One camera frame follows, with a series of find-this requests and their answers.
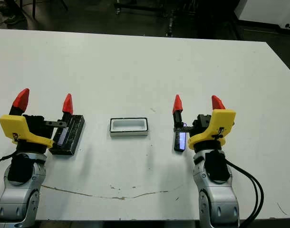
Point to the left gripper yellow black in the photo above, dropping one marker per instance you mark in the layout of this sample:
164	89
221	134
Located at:
14	126

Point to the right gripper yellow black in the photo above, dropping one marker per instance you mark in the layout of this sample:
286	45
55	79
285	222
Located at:
218	126

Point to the black phone-like camera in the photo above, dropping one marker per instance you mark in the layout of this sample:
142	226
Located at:
180	141

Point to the black glossy box lid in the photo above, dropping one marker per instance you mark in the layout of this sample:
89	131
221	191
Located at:
72	137

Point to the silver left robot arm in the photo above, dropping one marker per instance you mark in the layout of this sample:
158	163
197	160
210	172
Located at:
19	202

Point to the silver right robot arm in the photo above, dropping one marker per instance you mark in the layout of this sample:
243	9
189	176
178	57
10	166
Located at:
218	199

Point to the dark shoe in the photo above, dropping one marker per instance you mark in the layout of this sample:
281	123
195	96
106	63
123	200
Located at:
13	20

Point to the white cabinet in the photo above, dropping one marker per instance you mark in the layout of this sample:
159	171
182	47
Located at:
266	10

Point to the white camera box base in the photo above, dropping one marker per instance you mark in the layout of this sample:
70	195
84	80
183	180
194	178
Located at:
129	133

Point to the black rolling cart frame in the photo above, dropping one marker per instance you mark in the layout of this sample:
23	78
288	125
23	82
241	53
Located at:
170	14

